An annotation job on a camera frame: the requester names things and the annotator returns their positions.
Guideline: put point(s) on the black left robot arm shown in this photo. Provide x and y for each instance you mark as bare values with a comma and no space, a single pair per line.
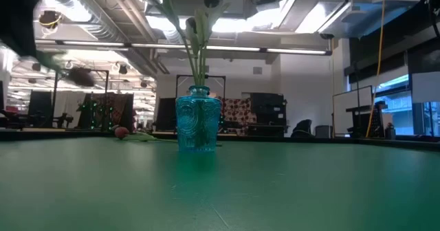
17,18

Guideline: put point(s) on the blue embossed glass vase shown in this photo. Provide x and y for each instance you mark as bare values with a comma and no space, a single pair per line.
197,121

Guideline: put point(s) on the red floral divider panel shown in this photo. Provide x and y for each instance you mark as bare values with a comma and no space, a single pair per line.
242,115

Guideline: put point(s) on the black cabinet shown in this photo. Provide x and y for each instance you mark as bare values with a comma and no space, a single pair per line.
269,112

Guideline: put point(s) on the plain black divider panel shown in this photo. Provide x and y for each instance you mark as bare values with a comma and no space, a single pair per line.
166,114

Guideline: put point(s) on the long ceiling light tube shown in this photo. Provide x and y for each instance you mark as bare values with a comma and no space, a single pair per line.
295,51
228,48
93,43
161,46
46,42

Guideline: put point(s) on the black hanging spotlight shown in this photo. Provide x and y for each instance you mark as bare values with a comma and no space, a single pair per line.
143,84
36,66
123,69

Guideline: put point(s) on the green table mat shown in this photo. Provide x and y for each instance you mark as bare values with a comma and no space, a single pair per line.
220,189

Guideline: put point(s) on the black office chair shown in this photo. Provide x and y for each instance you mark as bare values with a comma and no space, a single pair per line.
302,128

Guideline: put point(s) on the dark patterned divider panel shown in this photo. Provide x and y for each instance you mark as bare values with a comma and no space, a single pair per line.
117,109

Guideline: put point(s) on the grey waste bin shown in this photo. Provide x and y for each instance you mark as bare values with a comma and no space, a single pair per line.
323,131

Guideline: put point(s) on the black-framed whiteboard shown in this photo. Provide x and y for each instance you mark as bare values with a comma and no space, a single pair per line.
350,107

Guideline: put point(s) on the black standing desk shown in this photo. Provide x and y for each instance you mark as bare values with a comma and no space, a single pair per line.
361,121

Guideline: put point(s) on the black metal gantry frame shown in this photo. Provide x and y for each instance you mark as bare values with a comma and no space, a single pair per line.
216,76

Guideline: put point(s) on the grey wall vent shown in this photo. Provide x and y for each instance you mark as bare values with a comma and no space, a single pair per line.
207,69
258,70

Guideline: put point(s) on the silver round air duct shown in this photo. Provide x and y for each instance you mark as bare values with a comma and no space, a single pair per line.
103,21

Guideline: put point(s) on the silver rectangular air duct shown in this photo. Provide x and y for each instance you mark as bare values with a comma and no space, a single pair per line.
343,21

